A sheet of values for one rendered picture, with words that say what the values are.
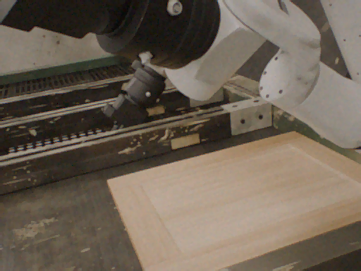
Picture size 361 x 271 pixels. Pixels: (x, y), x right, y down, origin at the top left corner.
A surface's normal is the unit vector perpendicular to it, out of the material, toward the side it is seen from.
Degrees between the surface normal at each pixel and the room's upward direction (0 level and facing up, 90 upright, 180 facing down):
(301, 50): 84
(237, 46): 105
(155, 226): 59
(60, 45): 90
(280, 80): 7
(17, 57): 90
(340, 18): 46
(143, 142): 90
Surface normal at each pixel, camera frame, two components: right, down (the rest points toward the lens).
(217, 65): 0.29, 0.81
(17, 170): 0.33, 0.31
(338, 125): -0.17, 0.65
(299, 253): -0.11, -0.92
